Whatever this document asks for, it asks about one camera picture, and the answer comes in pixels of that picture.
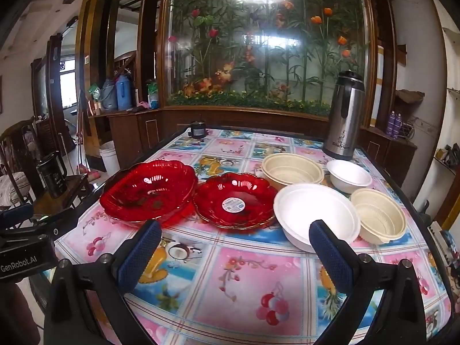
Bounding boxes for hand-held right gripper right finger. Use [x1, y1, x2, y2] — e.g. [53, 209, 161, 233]
[309, 219, 437, 345]

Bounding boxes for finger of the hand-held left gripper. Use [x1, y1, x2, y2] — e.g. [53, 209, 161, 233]
[0, 204, 34, 229]
[0, 208, 78, 241]

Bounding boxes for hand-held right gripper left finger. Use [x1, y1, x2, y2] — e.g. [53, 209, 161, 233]
[45, 219, 163, 345]

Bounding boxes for large white bowl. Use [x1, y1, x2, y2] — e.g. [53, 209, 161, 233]
[273, 183, 361, 253]

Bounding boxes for small beige bowl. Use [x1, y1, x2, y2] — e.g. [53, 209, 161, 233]
[350, 188, 407, 244]

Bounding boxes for large red plate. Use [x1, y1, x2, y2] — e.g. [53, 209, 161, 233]
[99, 160, 199, 228]

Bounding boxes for small white bowl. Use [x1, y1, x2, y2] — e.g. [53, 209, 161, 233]
[326, 160, 373, 194]

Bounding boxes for small red plate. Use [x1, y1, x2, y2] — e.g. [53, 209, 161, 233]
[193, 172, 279, 231]

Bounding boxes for large beige bowl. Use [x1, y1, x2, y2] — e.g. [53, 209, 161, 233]
[261, 153, 325, 192]

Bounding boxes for wooden chair with cushion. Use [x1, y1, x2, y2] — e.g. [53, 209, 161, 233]
[0, 117, 42, 207]

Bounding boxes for black pitcher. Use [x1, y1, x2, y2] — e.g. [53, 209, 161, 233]
[36, 152, 68, 199]

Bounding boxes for red mop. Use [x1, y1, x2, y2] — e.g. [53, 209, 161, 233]
[74, 91, 99, 181]

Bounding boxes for white bucket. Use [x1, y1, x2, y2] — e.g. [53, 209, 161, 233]
[99, 141, 121, 174]

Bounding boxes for fruit print tablecloth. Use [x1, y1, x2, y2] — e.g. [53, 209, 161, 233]
[54, 126, 453, 345]

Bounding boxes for colourful printed box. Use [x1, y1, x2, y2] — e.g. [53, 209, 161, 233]
[429, 221, 459, 263]

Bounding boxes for dark wooden cabinet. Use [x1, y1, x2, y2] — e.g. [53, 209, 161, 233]
[88, 106, 417, 177]

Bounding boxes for steel thermos jug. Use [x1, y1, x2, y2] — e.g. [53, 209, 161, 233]
[321, 71, 365, 161]

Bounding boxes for small black device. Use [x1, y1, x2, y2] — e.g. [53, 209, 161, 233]
[189, 121, 208, 139]

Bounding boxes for grey blue thermos jug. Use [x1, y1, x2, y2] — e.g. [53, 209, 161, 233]
[101, 78, 118, 112]

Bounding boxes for dark shoes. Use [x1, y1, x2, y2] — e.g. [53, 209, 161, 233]
[436, 145, 460, 168]

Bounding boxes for bottle with green label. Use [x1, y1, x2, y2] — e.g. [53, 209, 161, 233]
[147, 81, 159, 109]

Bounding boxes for brown wood piece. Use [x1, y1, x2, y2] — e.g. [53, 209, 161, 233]
[395, 89, 425, 105]

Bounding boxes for yellow trimmed wooden pillar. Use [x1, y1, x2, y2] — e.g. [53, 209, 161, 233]
[75, 0, 124, 116]

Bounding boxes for glass artificial flower display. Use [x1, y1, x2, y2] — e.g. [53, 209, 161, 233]
[158, 0, 378, 116]

